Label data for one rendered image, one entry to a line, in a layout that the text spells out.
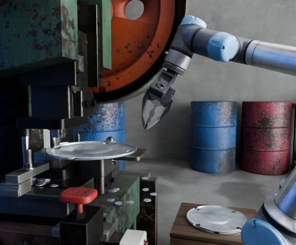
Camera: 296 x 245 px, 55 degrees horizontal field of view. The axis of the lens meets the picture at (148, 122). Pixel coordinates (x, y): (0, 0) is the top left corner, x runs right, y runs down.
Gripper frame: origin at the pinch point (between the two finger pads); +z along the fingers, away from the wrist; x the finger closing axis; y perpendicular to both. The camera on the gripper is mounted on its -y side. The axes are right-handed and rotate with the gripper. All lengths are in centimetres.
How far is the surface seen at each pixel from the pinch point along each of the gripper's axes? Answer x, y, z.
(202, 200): -63, 169, 68
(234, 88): -65, 327, -47
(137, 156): -1.9, -5.9, 8.6
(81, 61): 28.7, 3.9, -9.5
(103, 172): 5.6, -2.8, 18.9
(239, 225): -55, 43, 31
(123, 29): 30, 38, -28
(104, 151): 8.4, -2.0, 12.9
